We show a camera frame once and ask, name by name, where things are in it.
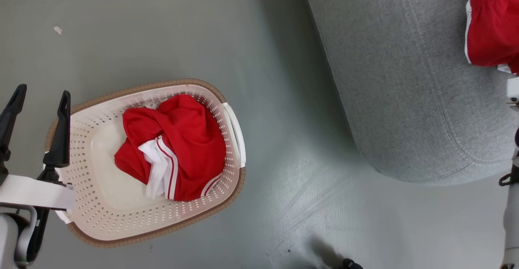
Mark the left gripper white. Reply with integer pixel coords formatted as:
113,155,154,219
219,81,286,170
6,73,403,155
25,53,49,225
0,84,76,211

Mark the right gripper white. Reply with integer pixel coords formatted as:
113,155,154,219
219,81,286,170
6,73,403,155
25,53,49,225
506,77,519,107

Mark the red garment plain white trim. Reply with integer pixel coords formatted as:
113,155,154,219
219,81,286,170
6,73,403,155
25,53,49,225
465,0,519,75

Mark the red garment striped white panel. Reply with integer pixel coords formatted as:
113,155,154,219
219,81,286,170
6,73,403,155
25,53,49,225
114,94,226,202

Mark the grey fabric sofa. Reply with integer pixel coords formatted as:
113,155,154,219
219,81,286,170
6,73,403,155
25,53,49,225
301,0,519,186

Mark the beige perforated laundry basket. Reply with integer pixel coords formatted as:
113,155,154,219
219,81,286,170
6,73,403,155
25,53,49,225
44,78,247,248

